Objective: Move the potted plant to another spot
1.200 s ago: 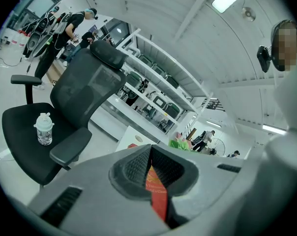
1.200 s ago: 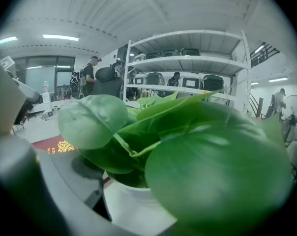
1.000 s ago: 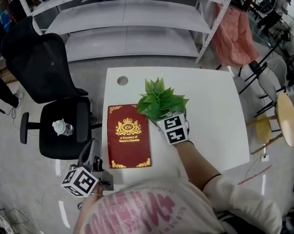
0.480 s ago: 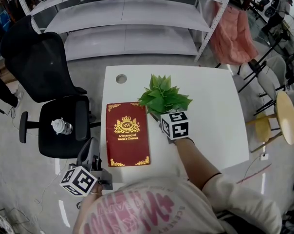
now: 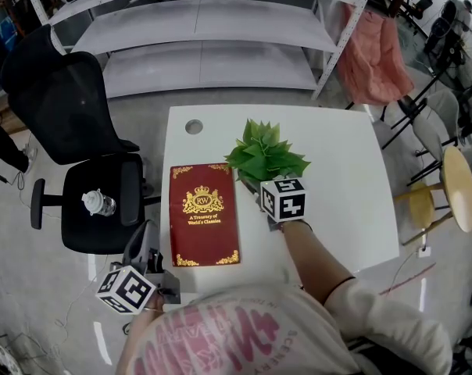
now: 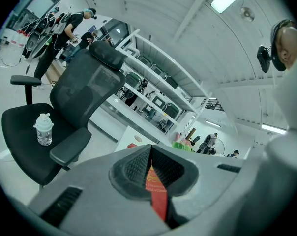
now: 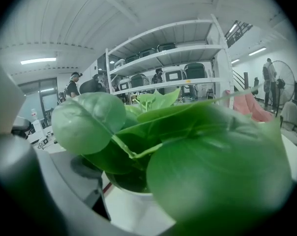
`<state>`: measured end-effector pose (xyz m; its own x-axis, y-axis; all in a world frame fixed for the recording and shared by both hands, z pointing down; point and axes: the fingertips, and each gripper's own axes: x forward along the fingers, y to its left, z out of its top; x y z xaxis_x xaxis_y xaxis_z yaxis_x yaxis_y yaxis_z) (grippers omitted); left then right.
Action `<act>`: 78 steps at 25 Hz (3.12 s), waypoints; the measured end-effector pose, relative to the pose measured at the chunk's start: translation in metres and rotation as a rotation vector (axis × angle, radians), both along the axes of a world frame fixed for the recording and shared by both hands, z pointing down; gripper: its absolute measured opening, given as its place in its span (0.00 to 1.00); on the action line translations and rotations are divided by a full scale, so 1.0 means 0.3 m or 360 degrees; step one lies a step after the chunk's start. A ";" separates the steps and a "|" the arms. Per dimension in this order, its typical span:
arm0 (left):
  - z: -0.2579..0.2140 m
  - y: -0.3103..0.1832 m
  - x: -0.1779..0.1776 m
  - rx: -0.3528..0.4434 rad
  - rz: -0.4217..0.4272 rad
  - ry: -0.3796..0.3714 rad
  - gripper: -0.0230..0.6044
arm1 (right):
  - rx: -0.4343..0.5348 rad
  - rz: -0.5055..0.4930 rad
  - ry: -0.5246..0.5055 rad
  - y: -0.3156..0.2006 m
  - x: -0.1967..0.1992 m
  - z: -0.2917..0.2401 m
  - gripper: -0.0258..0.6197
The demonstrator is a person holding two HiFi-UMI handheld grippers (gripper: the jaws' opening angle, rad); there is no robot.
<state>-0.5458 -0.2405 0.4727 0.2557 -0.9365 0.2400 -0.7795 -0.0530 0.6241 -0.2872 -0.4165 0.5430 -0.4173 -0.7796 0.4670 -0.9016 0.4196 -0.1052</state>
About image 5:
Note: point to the white metal shelving rack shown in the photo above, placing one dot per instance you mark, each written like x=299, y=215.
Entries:
x=204, y=65

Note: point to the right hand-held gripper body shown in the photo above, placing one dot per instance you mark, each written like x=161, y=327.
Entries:
x=283, y=201

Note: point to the green potted plant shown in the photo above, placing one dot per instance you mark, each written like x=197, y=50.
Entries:
x=263, y=154

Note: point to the black pedestal fan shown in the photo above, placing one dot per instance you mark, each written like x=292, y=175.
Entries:
x=458, y=53

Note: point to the person's white pink-print shirt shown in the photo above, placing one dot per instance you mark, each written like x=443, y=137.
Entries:
x=240, y=334

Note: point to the white square table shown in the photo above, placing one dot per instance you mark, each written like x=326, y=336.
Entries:
x=337, y=151

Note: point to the white power strip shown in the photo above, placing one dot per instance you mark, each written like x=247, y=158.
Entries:
x=423, y=251

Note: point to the red hardcover book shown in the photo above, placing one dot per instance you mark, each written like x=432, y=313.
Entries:
x=204, y=217

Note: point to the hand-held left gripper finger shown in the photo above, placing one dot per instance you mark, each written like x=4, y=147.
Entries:
x=154, y=254
x=136, y=248

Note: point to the round wooden side table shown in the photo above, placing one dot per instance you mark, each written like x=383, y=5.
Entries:
x=460, y=186

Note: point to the pink padded armchair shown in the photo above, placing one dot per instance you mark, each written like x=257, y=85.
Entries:
x=372, y=61

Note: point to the black mesh office chair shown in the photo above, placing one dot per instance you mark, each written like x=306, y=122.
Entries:
x=64, y=104

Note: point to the person's right forearm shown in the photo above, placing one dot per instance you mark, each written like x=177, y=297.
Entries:
x=314, y=256

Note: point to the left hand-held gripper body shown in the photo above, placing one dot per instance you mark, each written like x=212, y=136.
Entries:
x=130, y=289

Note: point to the person's left forearm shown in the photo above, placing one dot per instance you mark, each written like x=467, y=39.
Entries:
x=142, y=326

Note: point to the clear water bottle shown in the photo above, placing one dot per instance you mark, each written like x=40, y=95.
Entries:
x=99, y=202

